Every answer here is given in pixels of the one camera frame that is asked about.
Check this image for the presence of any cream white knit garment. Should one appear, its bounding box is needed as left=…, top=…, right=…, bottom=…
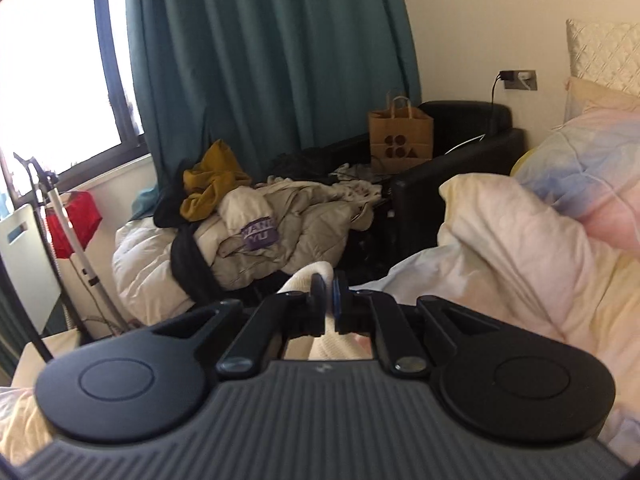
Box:
left=278, top=261, right=373, bottom=361

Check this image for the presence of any black garment on pile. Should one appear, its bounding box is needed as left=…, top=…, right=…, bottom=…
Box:
left=153, top=162, right=224, bottom=307

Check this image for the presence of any beige jacket purple patch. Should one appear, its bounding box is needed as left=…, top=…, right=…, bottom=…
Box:
left=194, top=178, right=382, bottom=290

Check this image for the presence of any white puffy duvet pile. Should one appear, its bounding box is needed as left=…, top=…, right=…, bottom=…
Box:
left=112, top=218, right=194, bottom=325

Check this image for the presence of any mustard yellow garment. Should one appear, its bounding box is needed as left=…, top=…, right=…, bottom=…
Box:
left=180, top=140, right=252, bottom=222

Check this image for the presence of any brown paper bag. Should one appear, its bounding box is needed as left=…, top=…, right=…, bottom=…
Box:
left=368, top=96, right=434, bottom=176

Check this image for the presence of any black armchair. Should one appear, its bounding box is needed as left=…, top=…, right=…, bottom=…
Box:
left=269, top=98, right=526, bottom=286

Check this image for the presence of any pastel pink bed duvet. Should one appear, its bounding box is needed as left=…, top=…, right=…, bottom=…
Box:
left=1, top=110, right=639, bottom=479

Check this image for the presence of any red cloth on rack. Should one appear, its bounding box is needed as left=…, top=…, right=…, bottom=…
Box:
left=46, top=191, right=102, bottom=259

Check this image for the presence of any silver tripod stand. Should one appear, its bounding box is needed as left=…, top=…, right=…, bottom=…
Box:
left=13, top=153, right=131, bottom=335

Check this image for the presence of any teal curtain right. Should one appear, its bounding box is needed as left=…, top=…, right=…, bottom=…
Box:
left=126, top=0, right=421, bottom=186

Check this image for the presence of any white quilted headboard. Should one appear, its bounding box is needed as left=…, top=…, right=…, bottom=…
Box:
left=565, top=18, right=640, bottom=96

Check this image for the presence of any white chair with black frame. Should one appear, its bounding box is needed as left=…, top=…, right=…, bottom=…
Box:
left=1, top=204, right=67, bottom=335

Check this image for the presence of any wall socket with charger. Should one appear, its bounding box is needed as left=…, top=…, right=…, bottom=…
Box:
left=488, top=70, right=538, bottom=133

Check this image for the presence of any window with black frame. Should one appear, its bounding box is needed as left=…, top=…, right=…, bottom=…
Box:
left=1, top=0, right=148, bottom=202

